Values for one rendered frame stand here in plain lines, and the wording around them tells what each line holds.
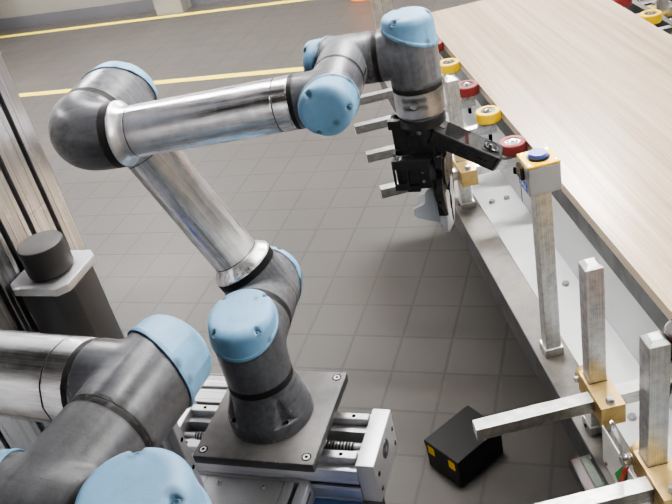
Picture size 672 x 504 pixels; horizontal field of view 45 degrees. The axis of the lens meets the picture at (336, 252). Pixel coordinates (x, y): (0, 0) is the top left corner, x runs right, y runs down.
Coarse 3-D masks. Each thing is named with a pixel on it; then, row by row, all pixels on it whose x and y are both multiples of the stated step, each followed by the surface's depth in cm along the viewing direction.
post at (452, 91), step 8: (448, 80) 231; (456, 80) 231; (448, 88) 232; (456, 88) 232; (448, 96) 233; (456, 96) 233; (448, 104) 236; (456, 104) 235; (448, 112) 239; (456, 112) 236; (456, 120) 237; (456, 160) 244; (464, 160) 244; (464, 192) 250; (464, 200) 252; (472, 200) 252
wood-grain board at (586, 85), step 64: (512, 0) 351; (576, 0) 335; (512, 64) 291; (576, 64) 280; (640, 64) 269; (512, 128) 253; (576, 128) 240; (640, 128) 233; (576, 192) 211; (640, 192) 205; (640, 256) 183
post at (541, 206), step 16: (544, 208) 169; (544, 224) 171; (544, 240) 173; (544, 256) 176; (544, 272) 178; (544, 288) 180; (544, 304) 182; (544, 320) 185; (544, 336) 189; (544, 352) 190; (560, 352) 190
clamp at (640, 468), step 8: (632, 448) 144; (640, 456) 141; (640, 464) 140; (664, 464) 138; (640, 472) 141; (648, 472) 138; (656, 472) 137; (664, 472) 137; (648, 480) 137; (656, 480) 136; (664, 480) 136; (656, 488) 135; (664, 488) 134; (656, 496) 135; (664, 496) 133
